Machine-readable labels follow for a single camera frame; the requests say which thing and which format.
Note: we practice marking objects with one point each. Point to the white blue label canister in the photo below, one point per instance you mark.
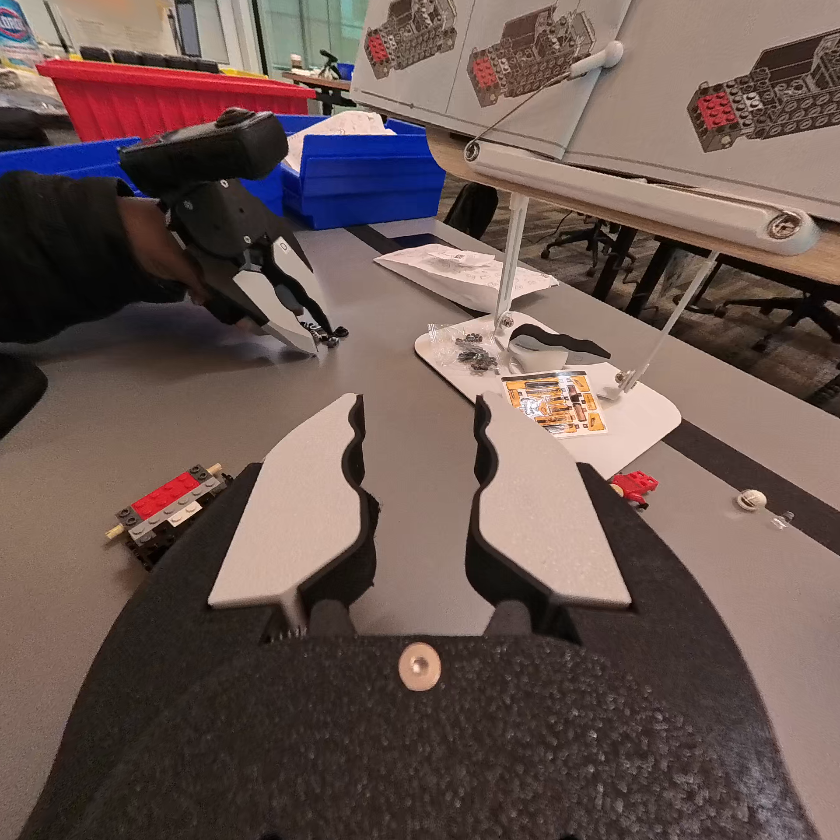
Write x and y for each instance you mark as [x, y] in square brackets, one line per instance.
[16, 33]

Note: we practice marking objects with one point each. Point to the white round toy piece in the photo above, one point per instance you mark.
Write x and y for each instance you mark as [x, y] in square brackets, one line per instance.
[750, 500]

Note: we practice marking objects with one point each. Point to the instruction booklet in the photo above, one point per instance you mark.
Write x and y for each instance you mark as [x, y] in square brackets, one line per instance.
[656, 98]

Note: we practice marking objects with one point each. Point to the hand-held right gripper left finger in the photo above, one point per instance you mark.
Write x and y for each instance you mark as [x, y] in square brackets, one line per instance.
[295, 518]

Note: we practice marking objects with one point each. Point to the white book stand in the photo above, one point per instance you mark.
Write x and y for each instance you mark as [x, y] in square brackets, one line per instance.
[643, 420]

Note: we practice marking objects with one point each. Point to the red object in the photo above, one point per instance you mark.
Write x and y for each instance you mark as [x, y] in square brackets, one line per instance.
[164, 105]

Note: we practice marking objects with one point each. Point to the black fleece-lined jacket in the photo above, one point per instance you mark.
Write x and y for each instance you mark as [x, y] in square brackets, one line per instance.
[19, 394]

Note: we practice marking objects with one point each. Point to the yellow plastic bin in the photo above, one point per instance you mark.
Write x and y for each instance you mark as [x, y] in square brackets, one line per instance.
[246, 71]

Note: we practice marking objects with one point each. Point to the toy brick car model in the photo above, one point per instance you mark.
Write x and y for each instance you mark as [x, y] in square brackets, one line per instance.
[164, 492]

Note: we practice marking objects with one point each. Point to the orange sticker sheet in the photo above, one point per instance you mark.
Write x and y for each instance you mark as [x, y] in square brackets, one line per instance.
[554, 403]

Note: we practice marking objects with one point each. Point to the printed white paper bag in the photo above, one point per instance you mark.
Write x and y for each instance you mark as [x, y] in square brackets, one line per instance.
[459, 269]

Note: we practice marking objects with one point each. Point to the clear plastic parts bag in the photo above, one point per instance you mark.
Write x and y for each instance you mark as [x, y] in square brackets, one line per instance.
[466, 348]

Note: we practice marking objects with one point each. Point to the grey plate with wavy black edge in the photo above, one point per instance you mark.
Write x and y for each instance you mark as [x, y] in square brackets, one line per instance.
[544, 351]

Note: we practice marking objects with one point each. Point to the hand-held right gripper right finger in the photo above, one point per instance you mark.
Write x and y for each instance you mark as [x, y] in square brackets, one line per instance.
[544, 525]

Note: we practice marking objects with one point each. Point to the blue plastic bin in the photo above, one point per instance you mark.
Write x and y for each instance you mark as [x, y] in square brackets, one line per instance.
[367, 190]
[39, 157]

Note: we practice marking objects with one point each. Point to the person's left forearm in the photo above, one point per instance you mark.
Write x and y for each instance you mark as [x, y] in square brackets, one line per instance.
[59, 256]

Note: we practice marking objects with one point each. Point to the tiny clear toy piece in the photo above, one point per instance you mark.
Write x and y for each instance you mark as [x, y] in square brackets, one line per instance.
[782, 520]

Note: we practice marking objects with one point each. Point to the person's left hand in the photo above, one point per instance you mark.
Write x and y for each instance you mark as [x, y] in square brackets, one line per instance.
[157, 249]

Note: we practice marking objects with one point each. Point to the white folded paper sheet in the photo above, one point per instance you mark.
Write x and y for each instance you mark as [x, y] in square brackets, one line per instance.
[341, 134]

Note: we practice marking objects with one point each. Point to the black zip case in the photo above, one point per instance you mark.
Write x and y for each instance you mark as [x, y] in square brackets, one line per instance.
[23, 128]

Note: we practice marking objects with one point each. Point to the pile of small black toy pieces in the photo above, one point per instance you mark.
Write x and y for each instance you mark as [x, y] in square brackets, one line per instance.
[328, 334]

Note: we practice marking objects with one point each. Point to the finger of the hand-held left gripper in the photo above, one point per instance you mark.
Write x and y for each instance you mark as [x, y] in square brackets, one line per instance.
[289, 282]
[269, 302]

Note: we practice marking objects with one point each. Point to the red toy brick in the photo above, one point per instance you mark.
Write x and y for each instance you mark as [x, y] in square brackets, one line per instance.
[633, 484]

